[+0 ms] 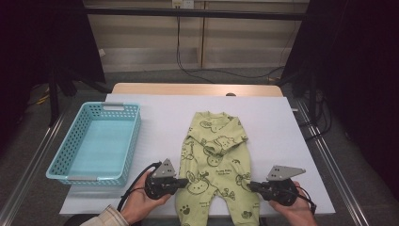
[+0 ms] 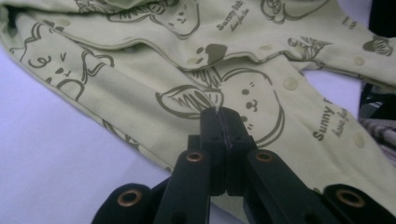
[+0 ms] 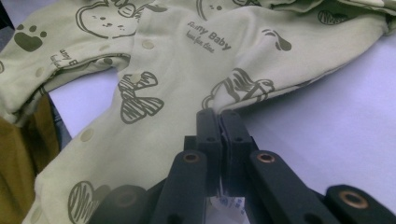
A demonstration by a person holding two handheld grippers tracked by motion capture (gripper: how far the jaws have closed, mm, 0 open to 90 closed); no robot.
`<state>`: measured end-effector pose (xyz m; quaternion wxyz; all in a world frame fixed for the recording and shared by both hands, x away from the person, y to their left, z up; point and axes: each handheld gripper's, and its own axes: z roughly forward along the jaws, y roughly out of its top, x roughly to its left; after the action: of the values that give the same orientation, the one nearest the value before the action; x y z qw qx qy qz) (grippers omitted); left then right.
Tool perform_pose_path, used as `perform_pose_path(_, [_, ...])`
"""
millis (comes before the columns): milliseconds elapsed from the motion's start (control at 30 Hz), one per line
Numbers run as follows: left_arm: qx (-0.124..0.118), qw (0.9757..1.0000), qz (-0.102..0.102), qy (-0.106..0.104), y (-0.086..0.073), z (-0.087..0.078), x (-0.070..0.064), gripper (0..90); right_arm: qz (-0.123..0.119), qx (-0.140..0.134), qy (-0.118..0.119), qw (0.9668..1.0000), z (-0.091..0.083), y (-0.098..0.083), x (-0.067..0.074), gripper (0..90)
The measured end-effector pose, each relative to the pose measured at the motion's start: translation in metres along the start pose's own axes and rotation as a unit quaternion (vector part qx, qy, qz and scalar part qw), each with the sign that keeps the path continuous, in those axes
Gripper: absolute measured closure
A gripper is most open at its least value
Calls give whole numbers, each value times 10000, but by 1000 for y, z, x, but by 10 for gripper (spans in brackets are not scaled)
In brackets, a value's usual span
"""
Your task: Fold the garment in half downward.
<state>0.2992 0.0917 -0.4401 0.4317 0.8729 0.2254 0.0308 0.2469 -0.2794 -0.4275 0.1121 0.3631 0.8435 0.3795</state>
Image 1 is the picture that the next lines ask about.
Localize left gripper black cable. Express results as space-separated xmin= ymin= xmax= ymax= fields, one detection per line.
xmin=117 ymin=161 xmax=163 ymax=213

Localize yellow floor cable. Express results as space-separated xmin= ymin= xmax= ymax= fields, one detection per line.
xmin=35 ymin=87 xmax=52 ymax=106

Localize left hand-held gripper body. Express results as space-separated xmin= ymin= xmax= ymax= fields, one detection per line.
xmin=144 ymin=158 xmax=177 ymax=201

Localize black stand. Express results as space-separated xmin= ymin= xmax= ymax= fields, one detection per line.
xmin=46 ymin=67 xmax=111 ymax=128

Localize black wall cable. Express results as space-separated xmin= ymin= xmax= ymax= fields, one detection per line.
xmin=175 ymin=15 xmax=286 ymax=85

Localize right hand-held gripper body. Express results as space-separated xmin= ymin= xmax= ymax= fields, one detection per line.
xmin=258 ymin=165 xmax=307 ymax=207

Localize metal floor rail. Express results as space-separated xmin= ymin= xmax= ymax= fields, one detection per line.
xmin=295 ymin=98 xmax=372 ymax=226
xmin=0 ymin=112 xmax=68 ymax=226

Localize green printed baby romper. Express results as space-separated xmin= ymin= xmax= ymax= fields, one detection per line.
xmin=175 ymin=111 xmax=262 ymax=226

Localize light blue plastic basket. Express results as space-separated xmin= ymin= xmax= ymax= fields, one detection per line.
xmin=45 ymin=101 xmax=142 ymax=188

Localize black horizontal bar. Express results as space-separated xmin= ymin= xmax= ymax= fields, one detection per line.
xmin=84 ymin=7 xmax=310 ymax=22

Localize black curtain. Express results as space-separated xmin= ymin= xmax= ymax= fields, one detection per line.
xmin=279 ymin=0 xmax=399 ymax=202
xmin=0 ymin=0 xmax=106 ymax=149

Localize person's left hand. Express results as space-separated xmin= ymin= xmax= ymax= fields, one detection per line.
xmin=120 ymin=171 xmax=172 ymax=225

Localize person's right hand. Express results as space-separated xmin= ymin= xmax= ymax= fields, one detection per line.
xmin=268 ymin=181 xmax=318 ymax=226

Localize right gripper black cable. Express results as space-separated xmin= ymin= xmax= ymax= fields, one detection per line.
xmin=295 ymin=186 xmax=317 ymax=215

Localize wooden table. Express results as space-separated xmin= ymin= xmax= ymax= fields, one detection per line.
xmin=111 ymin=82 xmax=284 ymax=98

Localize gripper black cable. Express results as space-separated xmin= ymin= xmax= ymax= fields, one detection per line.
xmin=295 ymin=186 xmax=317 ymax=215
xmin=117 ymin=161 xmax=163 ymax=213

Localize black floor cables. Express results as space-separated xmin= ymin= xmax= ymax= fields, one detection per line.
xmin=300 ymin=89 xmax=334 ymax=142

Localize white wall socket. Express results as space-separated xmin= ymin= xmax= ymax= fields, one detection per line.
xmin=171 ymin=0 xmax=195 ymax=9

